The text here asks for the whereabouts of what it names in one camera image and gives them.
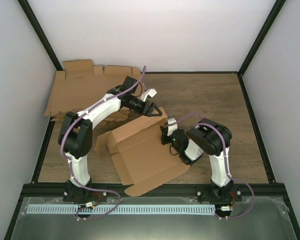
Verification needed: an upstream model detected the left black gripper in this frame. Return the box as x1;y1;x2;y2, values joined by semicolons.
124;96;162;118

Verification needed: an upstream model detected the brown cardboard box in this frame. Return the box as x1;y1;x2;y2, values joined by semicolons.
94;107;190;197

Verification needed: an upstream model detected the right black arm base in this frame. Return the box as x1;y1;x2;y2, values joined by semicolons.
195;180;242;205

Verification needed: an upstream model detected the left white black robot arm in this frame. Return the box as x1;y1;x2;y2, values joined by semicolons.
58;76;162;202

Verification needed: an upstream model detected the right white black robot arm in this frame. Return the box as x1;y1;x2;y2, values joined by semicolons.
160;118;233;202

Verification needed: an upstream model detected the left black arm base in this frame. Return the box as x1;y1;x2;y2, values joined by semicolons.
63;180;107;204

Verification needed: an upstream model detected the stack of flat cardboard blanks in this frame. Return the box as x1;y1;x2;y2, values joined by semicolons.
44;59;142;121

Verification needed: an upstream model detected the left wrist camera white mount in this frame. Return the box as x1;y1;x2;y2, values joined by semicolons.
139;88;157;102

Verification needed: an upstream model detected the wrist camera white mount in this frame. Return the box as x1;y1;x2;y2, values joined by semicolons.
139;88;157;102
165;118;178;136

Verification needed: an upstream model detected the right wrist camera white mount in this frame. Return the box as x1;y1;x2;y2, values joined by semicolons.
165;118;178;136

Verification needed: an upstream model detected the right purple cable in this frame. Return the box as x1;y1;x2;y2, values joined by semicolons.
177;112;256;221

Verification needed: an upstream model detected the purple cable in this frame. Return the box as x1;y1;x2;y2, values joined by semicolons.
177;112;256;221
59;65;148;221

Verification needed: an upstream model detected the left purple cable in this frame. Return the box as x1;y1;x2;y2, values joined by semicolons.
59;65;148;221

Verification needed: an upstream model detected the light blue slotted cable duct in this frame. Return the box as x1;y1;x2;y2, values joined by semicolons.
26;204;216;216

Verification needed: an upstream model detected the grey metal base plate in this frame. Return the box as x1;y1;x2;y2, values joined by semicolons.
9;196;297;240

